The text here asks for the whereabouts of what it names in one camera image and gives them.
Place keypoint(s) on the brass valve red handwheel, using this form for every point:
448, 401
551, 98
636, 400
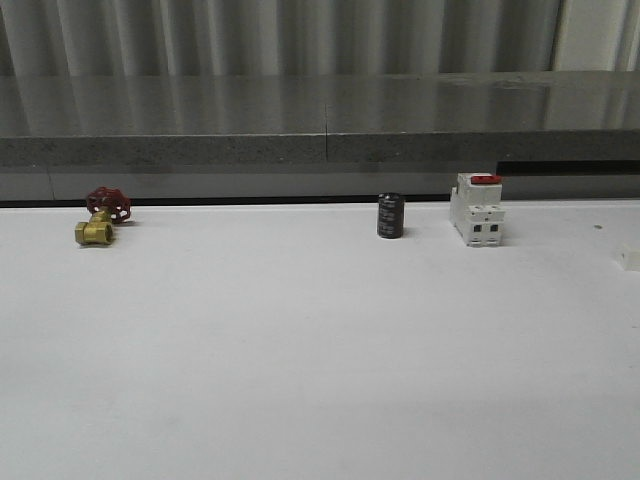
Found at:
108, 207

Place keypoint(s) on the white half pipe clamp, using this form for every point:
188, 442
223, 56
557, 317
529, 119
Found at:
628, 257

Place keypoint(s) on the white circuit breaker red switch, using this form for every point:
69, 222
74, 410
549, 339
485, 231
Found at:
475, 209

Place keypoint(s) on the black cylindrical capacitor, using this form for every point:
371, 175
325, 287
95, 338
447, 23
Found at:
390, 218

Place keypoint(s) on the grey stone counter ledge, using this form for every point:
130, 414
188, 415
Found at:
269, 138

